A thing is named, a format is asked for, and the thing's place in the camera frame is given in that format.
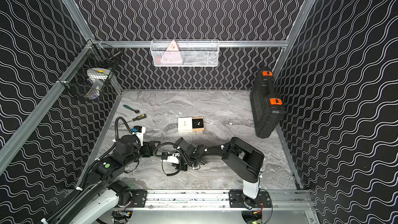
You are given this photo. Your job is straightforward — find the cream drawer jewelry box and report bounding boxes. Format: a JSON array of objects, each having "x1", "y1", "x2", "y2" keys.
[{"x1": 178, "y1": 117, "x2": 205, "y2": 133}]

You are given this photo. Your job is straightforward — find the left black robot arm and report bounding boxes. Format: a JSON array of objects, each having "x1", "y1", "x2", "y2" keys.
[{"x1": 39, "y1": 134, "x2": 161, "y2": 224}]

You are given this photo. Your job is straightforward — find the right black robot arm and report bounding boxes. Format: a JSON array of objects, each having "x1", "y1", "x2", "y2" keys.
[{"x1": 173, "y1": 137, "x2": 264, "y2": 209}]

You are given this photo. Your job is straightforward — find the yellow black screwdriver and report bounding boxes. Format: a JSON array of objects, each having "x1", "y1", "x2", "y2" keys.
[{"x1": 127, "y1": 114, "x2": 147, "y2": 123}]

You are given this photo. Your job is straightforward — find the black tool case orange latches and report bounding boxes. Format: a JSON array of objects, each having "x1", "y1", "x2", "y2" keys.
[{"x1": 250, "y1": 68, "x2": 285, "y2": 139}]

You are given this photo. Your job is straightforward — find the pink triangle card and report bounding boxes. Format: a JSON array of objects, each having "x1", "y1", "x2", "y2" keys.
[{"x1": 160, "y1": 40, "x2": 183, "y2": 65}]

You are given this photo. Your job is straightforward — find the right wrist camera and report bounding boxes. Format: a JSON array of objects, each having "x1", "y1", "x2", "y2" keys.
[{"x1": 161, "y1": 153, "x2": 180, "y2": 164}]

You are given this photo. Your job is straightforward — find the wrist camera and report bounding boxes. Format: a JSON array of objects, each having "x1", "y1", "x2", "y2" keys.
[
  {"x1": 132, "y1": 125, "x2": 146, "y2": 146},
  {"x1": 161, "y1": 153, "x2": 180, "y2": 164}
]

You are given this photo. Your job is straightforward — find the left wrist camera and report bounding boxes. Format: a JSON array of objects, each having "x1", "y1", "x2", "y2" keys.
[{"x1": 132, "y1": 125, "x2": 146, "y2": 146}]

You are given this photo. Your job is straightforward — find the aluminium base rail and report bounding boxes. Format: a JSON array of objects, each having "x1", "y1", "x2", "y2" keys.
[{"x1": 63, "y1": 189, "x2": 312, "y2": 211}]

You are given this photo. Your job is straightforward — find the black mesh wall basket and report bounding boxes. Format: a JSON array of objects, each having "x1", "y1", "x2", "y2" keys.
[{"x1": 60, "y1": 44, "x2": 122, "y2": 101}]

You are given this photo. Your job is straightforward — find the white wire wall basket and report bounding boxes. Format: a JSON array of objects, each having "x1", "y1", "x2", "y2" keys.
[{"x1": 150, "y1": 39, "x2": 220, "y2": 67}]

